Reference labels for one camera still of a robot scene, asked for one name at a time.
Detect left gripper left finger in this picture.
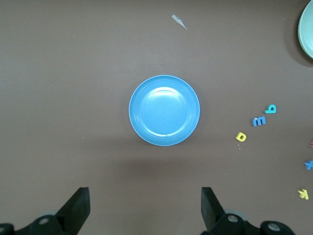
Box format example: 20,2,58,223
0,187,91,235

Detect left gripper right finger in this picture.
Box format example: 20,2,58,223
200,187,298,235

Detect blue foam letter m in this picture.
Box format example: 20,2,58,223
252,116,267,127

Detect yellow foam letter k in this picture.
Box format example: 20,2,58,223
297,188,310,201

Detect blue round plate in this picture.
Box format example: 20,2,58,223
128,74,201,147

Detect brown table cover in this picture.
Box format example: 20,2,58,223
0,0,313,235

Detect white tape scrap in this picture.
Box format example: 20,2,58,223
171,14,188,30

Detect pale green round plate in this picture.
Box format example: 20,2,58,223
297,0,313,60

